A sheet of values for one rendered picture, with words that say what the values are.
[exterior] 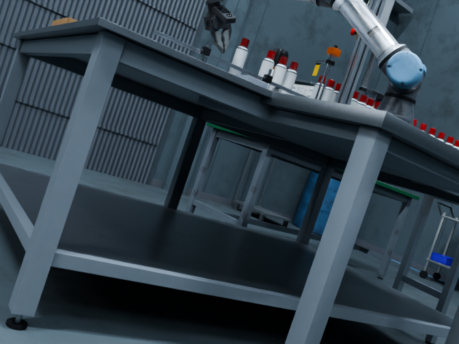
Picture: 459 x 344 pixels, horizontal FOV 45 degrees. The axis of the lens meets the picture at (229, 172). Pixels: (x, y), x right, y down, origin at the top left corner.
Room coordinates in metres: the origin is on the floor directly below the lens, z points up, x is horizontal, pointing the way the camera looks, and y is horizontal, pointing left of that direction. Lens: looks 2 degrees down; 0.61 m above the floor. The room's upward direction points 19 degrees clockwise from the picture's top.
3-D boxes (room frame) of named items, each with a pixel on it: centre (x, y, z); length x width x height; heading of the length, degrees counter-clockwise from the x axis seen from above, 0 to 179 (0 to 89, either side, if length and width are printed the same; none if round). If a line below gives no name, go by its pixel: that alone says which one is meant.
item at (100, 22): (2.56, -0.10, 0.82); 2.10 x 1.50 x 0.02; 121
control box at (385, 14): (2.52, -0.39, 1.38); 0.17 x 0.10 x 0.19; 176
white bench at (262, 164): (4.63, -0.69, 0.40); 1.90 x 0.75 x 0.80; 129
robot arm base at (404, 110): (2.09, -0.51, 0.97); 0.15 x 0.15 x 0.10
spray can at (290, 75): (2.46, -0.12, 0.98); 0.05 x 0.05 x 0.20
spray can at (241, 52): (2.32, 0.11, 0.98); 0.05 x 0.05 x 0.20
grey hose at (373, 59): (2.54, -0.45, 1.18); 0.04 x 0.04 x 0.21
